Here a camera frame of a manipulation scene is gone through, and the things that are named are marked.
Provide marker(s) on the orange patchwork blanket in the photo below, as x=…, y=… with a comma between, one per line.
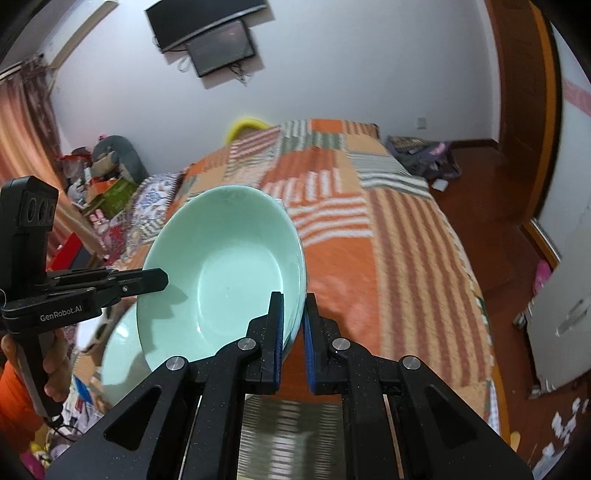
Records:
x=406, y=277

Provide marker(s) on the orange striped curtain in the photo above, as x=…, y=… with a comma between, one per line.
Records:
x=23, y=129

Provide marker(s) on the orange and green box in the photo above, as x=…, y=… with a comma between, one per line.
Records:
x=115, y=196

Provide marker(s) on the black wall monitor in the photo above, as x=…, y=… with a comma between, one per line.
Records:
x=221, y=48

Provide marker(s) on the red box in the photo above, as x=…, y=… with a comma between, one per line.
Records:
x=69, y=251

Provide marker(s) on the light green bowl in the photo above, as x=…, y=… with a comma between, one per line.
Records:
x=221, y=277

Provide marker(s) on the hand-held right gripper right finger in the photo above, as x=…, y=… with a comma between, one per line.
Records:
x=310, y=355

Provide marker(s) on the white paper scraps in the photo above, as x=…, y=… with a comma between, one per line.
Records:
x=565, y=424

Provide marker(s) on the wooden door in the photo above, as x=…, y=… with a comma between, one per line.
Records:
x=521, y=92

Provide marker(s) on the yellow plastic basin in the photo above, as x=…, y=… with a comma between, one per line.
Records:
x=244, y=125

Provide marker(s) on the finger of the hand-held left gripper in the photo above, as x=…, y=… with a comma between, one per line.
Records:
x=138, y=281
x=83, y=275

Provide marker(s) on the grey backpack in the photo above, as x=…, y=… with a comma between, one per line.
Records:
x=422, y=157

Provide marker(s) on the grey plush toy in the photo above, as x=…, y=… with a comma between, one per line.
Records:
x=122, y=154

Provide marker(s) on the person's left hand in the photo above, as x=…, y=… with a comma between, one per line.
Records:
x=57, y=369

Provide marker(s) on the light green plate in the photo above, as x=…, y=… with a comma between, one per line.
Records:
x=120, y=360

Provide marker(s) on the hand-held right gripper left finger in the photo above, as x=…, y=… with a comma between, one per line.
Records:
x=277, y=337

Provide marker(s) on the pink rabbit toy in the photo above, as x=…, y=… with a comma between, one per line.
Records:
x=98, y=220

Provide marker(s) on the white wall socket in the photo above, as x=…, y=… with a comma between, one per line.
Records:
x=421, y=123

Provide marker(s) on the multicolour patterned quilt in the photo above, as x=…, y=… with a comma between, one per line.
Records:
x=152, y=198

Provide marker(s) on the small white paper piece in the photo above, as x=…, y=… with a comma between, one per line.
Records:
x=439, y=185

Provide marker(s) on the black wall television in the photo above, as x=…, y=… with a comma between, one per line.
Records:
x=198, y=18

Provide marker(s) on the pink cloth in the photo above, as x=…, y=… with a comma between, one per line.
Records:
x=542, y=277

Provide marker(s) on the white cabinet door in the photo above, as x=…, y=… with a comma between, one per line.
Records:
x=561, y=332

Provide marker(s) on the person's left forearm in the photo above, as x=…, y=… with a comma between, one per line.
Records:
x=14, y=410

